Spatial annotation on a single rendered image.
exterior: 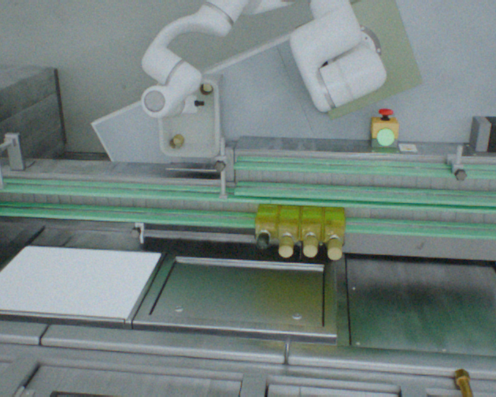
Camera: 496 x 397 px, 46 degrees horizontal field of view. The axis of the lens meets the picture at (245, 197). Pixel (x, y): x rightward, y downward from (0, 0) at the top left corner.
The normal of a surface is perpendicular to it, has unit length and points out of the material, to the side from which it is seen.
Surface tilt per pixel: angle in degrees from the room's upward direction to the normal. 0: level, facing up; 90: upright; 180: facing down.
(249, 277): 90
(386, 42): 2
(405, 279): 89
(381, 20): 2
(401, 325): 91
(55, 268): 90
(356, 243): 0
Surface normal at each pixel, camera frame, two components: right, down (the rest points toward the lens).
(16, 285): 0.00, -0.92
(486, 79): -0.13, 0.39
